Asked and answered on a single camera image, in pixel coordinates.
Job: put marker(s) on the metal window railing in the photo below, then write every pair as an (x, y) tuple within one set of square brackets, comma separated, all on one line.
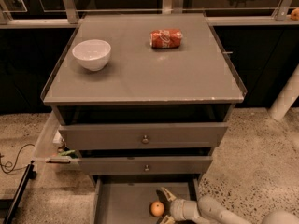
[(27, 14)]

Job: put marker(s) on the orange fruit on ledge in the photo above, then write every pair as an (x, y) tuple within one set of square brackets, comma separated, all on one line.
[(295, 14)]

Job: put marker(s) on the red soda can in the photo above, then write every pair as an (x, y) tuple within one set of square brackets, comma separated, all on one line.
[(165, 38)]

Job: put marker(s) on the bottom grey open drawer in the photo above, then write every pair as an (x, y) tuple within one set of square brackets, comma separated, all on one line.
[(126, 199)]

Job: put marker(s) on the middle grey drawer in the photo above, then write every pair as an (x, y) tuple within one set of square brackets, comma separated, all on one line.
[(146, 165)]

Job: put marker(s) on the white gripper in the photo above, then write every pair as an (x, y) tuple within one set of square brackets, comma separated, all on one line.
[(177, 208)]

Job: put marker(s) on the clear plastic bin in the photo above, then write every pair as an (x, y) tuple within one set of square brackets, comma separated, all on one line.
[(46, 148)]

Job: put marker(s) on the grey drawer cabinet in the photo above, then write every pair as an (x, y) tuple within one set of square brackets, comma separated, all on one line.
[(194, 83)]

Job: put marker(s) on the black metal bar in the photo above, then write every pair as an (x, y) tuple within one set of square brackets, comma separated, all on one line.
[(29, 173)]

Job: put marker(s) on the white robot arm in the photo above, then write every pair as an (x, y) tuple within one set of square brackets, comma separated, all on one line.
[(207, 210)]

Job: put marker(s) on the orange fruit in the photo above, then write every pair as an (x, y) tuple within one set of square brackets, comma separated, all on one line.
[(157, 209), (295, 14)]

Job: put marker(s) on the white cylindrical post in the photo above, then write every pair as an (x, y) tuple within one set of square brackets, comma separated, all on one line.
[(286, 97)]

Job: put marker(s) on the top grey drawer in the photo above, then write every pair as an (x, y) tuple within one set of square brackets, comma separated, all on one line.
[(142, 136)]

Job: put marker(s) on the white ceramic bowl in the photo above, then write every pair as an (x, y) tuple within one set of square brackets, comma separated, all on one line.
[(93, 54)]

